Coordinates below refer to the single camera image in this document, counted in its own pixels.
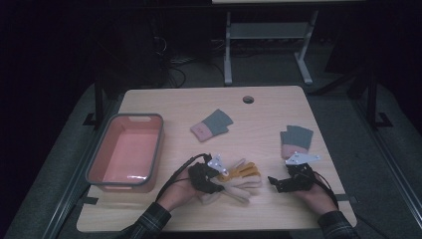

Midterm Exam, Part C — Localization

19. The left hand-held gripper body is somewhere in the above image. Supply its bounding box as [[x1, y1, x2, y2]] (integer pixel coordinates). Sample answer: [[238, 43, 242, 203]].
[[187, 153, 231, 195]]

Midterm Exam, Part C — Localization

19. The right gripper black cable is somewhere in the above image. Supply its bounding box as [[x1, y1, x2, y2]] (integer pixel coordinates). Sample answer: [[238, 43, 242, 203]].
[[314, 174, 340, 211]]

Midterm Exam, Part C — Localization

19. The bundle of floor cables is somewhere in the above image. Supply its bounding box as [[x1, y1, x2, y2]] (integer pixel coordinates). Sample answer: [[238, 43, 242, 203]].
[[150, 36, 227, 90]]

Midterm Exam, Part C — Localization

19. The person's right hand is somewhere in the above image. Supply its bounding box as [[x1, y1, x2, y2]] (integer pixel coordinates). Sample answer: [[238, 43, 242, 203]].
[[294, 180, 338, 217]]

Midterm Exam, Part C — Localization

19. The beige glove with orange patch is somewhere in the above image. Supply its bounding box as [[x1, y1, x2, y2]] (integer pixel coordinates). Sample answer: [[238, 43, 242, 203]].
[[217, 157, 263, 181], [198, 173, 264, 205]]

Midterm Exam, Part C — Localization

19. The pink bin with grey rim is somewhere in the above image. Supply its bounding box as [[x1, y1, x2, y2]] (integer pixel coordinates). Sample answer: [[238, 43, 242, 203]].
[[85, 113, 165, 193]]

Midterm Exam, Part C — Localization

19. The aluminium rail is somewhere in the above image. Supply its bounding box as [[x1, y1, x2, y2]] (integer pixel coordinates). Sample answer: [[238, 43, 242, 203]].
[[351, 98, 422, 222], [41, 99, 117, 239]]

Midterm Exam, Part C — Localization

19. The grey metal table frame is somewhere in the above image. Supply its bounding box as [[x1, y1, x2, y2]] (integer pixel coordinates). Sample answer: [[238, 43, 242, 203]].
[[223, 9, 319, 87]]

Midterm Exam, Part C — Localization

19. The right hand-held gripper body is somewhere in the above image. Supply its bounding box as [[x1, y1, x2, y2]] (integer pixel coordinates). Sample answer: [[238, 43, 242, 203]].
[[284, 151, 321, 194]]

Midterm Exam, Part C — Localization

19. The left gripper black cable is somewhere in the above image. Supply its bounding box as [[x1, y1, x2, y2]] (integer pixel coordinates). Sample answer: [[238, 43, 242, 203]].
[[154, 152, 212, 203]]

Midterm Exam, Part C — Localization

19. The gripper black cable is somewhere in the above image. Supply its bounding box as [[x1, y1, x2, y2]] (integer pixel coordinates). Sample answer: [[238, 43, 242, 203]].
[[154, 152, 212, 203], [314, 174, 340, 211]]

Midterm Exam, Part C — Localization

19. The grey pink fingerless glove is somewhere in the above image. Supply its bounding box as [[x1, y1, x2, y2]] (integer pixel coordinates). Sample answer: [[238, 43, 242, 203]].
[[189, 108, 234, 143], [280, 124, 315, 161]]

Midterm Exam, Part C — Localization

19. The person's left hand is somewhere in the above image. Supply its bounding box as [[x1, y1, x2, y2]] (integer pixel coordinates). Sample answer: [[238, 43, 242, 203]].
[[156, 177, 204, 214]]

